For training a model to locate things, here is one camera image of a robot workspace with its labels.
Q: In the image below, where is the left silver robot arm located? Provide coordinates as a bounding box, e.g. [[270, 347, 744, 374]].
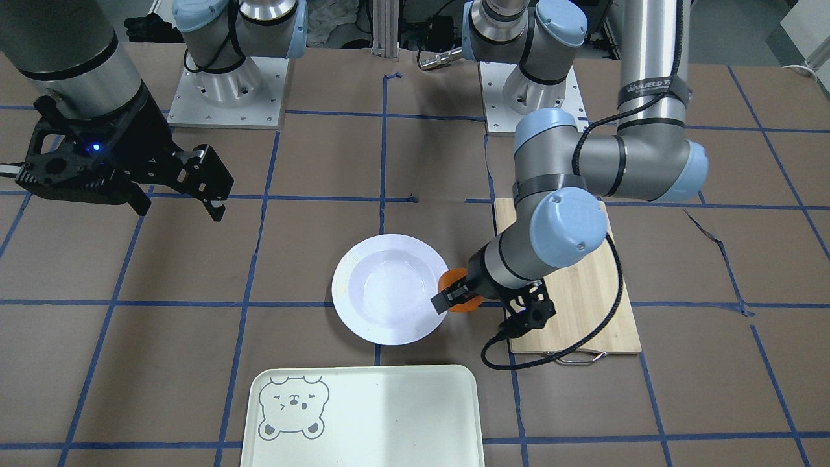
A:
[[432, 1, 709, 313]]

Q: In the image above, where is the black braided cable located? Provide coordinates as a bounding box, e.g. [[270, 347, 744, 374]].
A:
[[481, 97, 688, 371]]

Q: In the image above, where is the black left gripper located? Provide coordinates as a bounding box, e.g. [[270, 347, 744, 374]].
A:
[[431, 243, 519, 314]]

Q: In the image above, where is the aluminium frame post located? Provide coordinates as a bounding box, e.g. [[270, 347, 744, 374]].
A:
[[371, 0, 400, 61]]

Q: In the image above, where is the orange fruit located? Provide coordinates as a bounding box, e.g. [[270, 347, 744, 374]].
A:
[[433, 268, 484, 313]]

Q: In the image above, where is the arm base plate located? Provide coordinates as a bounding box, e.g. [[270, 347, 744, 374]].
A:
[[168, 57, 292, 130], [478, 62, 589, 137]]

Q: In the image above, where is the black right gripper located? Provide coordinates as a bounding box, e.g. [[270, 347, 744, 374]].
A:
[[14, 88, 234, 222]]

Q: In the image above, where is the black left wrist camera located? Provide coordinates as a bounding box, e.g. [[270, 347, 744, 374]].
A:
[[496, 279, 556, 340]]

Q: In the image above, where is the bamboo cutting board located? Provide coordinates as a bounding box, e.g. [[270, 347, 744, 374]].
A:
[[494, 198, 643, 355]]

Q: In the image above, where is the cream bear tray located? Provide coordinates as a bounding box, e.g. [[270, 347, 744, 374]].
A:
[[241, 365, 486, 466]]

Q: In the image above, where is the white round plate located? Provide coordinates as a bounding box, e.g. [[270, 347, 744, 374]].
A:
[[331, 234, 448, 346]]

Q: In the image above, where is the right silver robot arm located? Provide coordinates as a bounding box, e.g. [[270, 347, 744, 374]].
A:
[[2, 1, 308, 222]]

